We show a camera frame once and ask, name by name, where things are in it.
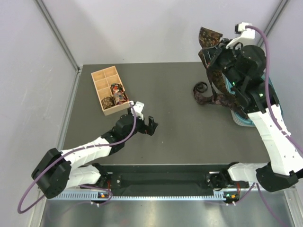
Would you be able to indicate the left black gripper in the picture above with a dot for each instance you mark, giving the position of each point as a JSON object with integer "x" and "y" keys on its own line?
{"x": 148, "y": 130}

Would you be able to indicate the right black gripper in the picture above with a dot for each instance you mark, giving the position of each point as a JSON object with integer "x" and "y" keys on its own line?
{"x": 215, "y": 53}

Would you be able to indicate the dark purple patterned tie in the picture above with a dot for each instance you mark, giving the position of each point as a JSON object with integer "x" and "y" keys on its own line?
{"x": 225, "y": 100}

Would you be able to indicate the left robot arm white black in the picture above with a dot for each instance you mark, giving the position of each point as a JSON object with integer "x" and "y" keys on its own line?
{"x": 60, "y": 170}

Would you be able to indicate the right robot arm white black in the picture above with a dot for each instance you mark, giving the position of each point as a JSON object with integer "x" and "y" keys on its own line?
{"x": 244, "y": 69}

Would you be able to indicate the colourful rolled tie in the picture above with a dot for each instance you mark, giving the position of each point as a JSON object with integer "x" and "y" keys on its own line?
{"x": 118, "y": 94}

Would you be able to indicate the brown patterned rolled tie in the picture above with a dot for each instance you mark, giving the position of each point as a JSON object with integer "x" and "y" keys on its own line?
{"x": 107, "y": 102}

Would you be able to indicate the wooden compartment box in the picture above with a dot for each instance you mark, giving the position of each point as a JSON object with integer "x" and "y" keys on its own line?
{"x": 102, "y": 79}

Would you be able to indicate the teal plastic basket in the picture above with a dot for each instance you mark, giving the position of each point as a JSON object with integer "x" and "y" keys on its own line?
{"x": 238, "y": 119}

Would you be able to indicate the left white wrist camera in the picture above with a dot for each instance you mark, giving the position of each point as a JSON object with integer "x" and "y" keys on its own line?
{"x": 136, "y": 108}

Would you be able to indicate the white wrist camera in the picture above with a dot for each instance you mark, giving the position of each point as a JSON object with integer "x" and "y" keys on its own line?
{"x": 136, "y": 108}
{"x": 244, "y": 35}

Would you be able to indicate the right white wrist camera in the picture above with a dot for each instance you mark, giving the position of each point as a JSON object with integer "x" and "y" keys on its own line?
{"x": 244, "y": 35}

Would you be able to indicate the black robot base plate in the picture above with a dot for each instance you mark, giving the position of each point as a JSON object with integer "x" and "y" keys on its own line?
{"x": 165, "y": 180}

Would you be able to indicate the right aluminium frame post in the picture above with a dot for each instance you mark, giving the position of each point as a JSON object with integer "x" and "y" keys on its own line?
{"x": 275, "y": 16}

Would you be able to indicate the aluminium frame post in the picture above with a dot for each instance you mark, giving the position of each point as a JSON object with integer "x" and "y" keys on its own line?
{"x": 275, "y": 16}
{"x": 58, "y": 36}

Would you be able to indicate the left aluminium frame post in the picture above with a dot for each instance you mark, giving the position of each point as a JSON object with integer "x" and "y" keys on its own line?
{"x": 58, "y": 36}

